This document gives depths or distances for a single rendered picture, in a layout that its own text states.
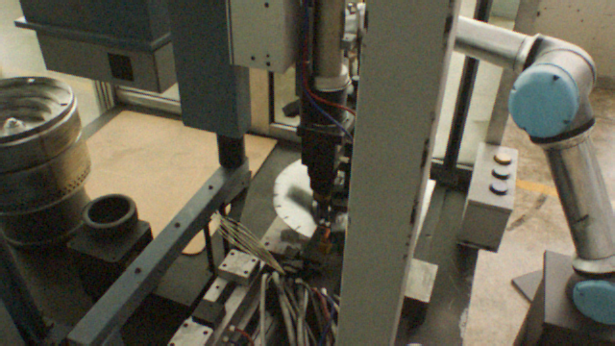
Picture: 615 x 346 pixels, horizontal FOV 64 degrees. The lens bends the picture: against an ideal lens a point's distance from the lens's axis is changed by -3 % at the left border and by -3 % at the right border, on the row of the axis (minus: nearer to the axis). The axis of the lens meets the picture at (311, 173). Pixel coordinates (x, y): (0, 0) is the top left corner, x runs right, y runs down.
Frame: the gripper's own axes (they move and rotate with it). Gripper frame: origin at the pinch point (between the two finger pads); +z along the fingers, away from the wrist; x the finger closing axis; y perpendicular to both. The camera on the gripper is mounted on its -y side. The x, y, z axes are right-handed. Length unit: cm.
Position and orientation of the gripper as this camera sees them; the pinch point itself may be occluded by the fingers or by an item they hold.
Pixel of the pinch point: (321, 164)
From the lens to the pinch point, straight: 118.4
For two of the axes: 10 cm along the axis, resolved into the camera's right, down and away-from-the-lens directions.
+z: -0.2, 10.0, 0.9
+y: 9.2, 0.5, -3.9
